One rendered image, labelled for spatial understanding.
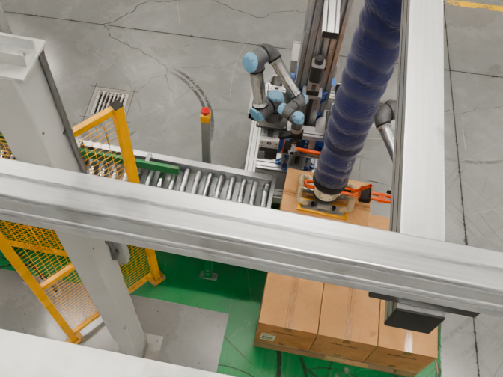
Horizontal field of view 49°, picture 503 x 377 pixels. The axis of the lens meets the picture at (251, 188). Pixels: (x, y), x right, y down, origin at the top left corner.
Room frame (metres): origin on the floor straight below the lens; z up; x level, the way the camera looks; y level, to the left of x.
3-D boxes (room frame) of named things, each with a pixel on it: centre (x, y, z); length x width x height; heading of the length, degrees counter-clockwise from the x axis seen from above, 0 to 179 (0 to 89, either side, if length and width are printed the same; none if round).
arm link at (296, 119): (2.25, -0.25, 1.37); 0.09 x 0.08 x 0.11; 50
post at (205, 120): (2.53, 0.39, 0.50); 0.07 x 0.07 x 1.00; 85
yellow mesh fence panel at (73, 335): (1.35, 0.93, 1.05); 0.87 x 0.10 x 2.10; 137
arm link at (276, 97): (2.54, -0.09, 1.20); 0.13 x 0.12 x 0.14; 140
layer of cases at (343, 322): (1.62, -0.79, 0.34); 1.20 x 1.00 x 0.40; 85
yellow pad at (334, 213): (1.87, -0.49, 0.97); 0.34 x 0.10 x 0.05; 84
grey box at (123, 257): (1.13, 0.69, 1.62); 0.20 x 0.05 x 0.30; 85
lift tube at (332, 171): (1.96, -0.50, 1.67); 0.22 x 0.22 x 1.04
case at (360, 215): (1.94, -0.52, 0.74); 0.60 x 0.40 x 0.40; 84
